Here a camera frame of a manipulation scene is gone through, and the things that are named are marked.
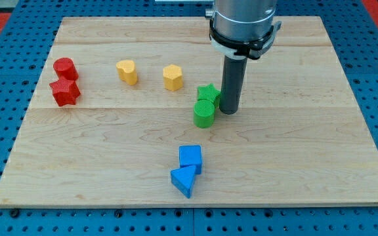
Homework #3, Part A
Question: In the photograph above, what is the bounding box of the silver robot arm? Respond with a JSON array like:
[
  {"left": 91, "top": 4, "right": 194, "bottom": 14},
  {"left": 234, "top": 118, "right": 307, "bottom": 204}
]
[{"left": 205, "top": 0, "right": 282, "bottom": 60}]

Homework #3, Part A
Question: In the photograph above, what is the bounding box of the blue cube block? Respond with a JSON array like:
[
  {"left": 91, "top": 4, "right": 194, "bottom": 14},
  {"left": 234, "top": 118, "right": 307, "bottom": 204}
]
[{"left": 178, "top": 145, "right": 203, "bottom": 174}]

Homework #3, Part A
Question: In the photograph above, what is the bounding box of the green cylinder block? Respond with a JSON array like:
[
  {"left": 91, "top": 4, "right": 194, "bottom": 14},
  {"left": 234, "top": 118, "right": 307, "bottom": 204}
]
[{"left": 194, "top": 100, "right": 215, "bottom": 128}]

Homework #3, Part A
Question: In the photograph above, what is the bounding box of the green star block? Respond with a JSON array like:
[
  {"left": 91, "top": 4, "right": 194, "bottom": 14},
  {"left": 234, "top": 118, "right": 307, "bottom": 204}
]
[{"left": 197, "top": 83, "right": 221, "bottom": 109}]

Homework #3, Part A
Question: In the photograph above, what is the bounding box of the yellow hexagon block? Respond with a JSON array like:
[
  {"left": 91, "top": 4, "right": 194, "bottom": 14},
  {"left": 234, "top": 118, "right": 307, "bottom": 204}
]
[{"left": 163, "top": 64, "right": 183, "bottom": 91}]

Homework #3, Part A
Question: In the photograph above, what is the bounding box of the blue triangle block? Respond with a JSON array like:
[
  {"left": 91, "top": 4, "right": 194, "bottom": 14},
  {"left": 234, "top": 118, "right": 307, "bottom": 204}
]
[{"left": 170, "top": 165, "right": 196, "bottom": 199}]

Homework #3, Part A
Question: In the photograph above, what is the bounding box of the wooden board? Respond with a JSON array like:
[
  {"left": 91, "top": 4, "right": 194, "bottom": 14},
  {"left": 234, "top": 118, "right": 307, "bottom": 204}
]
[{"left": 0, "top": 16, "right": 378, "bottom": 208}]

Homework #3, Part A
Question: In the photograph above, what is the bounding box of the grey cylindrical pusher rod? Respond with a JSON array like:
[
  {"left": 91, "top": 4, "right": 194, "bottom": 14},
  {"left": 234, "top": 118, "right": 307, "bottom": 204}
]
[{"left": 219, "top": 56, "right": 247, "bottom": 115}]

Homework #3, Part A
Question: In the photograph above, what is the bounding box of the yellow heart block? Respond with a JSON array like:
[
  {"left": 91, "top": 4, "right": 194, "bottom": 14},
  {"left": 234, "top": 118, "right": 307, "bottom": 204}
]
[{"left": 115, "top": 60, "right": 138, "bottom": 85}]

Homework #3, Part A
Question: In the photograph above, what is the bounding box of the red star block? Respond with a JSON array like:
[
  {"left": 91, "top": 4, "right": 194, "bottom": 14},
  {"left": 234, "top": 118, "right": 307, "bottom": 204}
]
[{"left": 49, "top": 76, "right": 81, "bottom": 107}]

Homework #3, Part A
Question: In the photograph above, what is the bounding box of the red cylinder block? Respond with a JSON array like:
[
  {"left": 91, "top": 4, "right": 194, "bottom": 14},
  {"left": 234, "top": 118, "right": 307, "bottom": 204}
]
[{"left": 53, "top": 58, "right": 79, "bottom": 81}]

